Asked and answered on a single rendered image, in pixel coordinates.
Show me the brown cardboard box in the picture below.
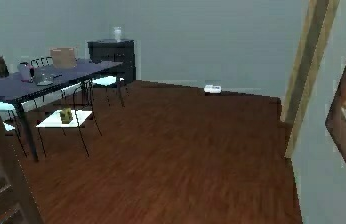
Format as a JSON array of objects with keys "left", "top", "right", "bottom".
[{"left": 49, "top": 46, "right": 78, "bottom": 70}]

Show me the small white flat box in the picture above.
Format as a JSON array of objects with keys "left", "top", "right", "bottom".
[{"left": 203, "top": 84, "right": 223, "bottom": 95}]

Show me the clear glass bowl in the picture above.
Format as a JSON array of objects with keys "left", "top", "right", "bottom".
[{"left": 35, "top": 70, "right": 55, "bottom": 87}]

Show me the tan wooden door frame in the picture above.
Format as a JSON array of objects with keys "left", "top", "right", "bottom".
[{"left": 280, "top": 0, "right": 341, "bottom": 159}]

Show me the small yellow green object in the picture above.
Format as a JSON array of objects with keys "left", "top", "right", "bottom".
[{"left": 59, "top": 107, "right": 74, "bottom": 125}]

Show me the black chest of drawers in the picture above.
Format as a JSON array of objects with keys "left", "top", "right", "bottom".
[{"left": 87, "top": 38, "right": 137, "bottom": 88}]

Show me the dark blue dining table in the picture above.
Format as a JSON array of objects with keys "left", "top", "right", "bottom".
[{"left": 0, "top": 59, "right": 126, "bottom": 163}]

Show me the pale purple mug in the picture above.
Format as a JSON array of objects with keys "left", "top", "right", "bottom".
[{"left": 17, "top": 62, "right": 36, "bottom": 84}]

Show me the brown wooden chair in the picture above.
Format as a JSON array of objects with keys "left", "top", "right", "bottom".
[{"left": 0, "top": 115, "right": 45, "bottom": 224}]

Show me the clear glass jar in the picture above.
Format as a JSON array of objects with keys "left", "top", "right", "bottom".
[{"left": 113, "top": 26, "right": 123, "bottom": 43}]

